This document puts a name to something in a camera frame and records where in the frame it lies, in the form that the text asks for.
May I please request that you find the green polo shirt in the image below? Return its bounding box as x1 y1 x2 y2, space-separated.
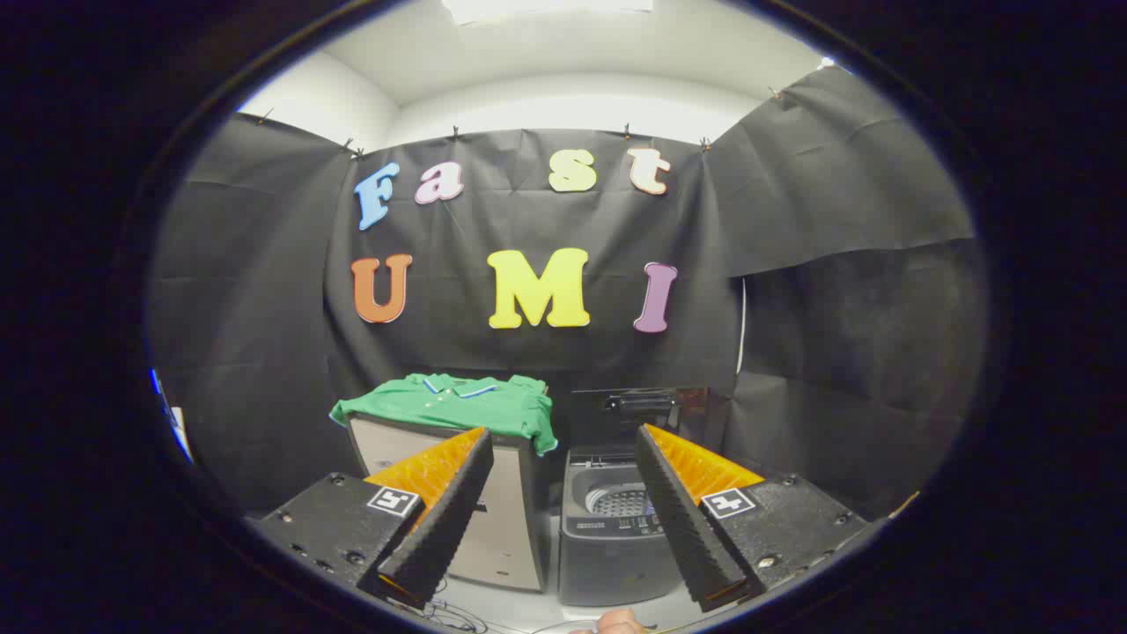
329 372 560 456

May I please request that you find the black cable bundle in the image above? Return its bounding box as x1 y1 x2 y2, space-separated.
412 577 490 634

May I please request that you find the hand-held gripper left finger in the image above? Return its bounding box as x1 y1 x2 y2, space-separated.
249 427 495 607

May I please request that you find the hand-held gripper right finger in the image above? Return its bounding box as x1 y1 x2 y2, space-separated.
635 424 870 613

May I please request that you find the white panel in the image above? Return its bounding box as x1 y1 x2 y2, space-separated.
170 405 195 465

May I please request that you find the beige cabinet with black sides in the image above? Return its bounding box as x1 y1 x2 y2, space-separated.
346 414 556 593

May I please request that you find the grey washing machine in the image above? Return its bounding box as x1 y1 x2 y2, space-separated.
557 444 705 608

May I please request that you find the ceiling light panel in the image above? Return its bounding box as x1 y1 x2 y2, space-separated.
440 0 655 26

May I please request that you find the black backdrop cloth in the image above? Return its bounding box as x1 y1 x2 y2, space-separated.
145 66 991 522

